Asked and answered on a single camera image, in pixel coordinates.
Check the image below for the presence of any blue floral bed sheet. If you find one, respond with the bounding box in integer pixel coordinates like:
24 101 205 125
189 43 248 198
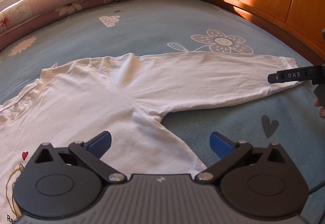
1 0 324 223

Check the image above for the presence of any white long sleeve shirt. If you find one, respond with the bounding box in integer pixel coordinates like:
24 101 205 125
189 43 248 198
1 51 296 223

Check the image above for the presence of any black cable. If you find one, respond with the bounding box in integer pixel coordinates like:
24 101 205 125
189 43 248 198
307 180 325 196

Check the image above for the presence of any person right hand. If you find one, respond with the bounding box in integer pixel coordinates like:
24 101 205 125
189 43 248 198
313 99 325 119

